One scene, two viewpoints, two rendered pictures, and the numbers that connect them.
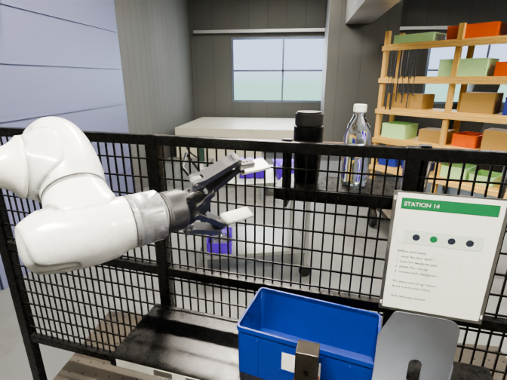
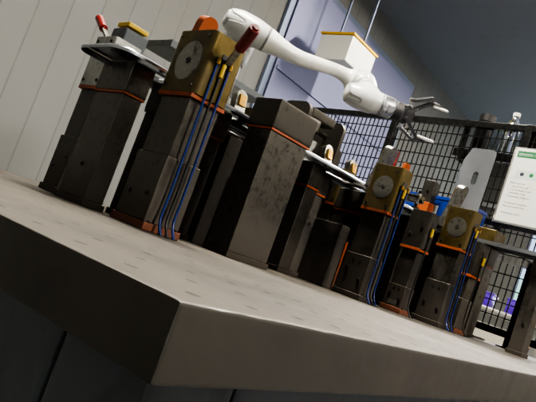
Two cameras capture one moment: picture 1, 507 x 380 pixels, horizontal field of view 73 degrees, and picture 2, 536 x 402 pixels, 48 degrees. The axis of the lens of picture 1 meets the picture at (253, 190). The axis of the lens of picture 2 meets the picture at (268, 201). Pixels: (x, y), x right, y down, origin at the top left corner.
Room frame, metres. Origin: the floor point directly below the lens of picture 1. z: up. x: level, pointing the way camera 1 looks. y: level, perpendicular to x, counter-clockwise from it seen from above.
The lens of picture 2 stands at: (-1.69, -0.77, 0.73)
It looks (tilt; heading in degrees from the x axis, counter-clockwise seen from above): 5 degrees up; 31
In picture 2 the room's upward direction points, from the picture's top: 20 degrees clockwise
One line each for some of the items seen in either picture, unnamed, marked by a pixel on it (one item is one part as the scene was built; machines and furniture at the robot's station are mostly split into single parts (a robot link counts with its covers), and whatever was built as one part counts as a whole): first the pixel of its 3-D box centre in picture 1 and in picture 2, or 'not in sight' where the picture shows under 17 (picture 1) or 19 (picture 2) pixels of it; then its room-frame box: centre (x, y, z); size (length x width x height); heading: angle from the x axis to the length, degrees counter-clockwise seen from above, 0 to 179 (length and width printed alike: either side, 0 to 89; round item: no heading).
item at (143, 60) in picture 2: not in sight; (321, 167); (-0.28, -0.05, 1.00); 1.38 x 0.22 x 0.02; 164
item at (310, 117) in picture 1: (307, 147); (482, 135); (0.87, -0.14, 1.52); 0.07 x 0.07 x 0.18
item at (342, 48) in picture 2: not in sight; (345, 57); (2.80, 1.67, 2.58); 0.44 x 0.37 x 0.25; 172
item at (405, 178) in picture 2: not in sight; (377, 234); (-0.26, -0.25, 0.87); 0.12 x 0.07 x 0.35; 74
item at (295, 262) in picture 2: not in sight; (301, 221); (-0.26, -0.03, 0.84); 0.07 x 0.04 x 0.29; 74
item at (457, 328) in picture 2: not in sight; (463, 287); (0.20, -0.39, 0.84); 0.12 x 0.07 x 0.28; 74
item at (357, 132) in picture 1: (356, 145); (510, 135); (0.83, -0.26, 1.53); 0.07 x 0.07 x 0.20
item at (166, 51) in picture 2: not in sight; (208, 73); (-0.39, 0.34, 1.16); 0.37 x 0.14 x 0.02; 164
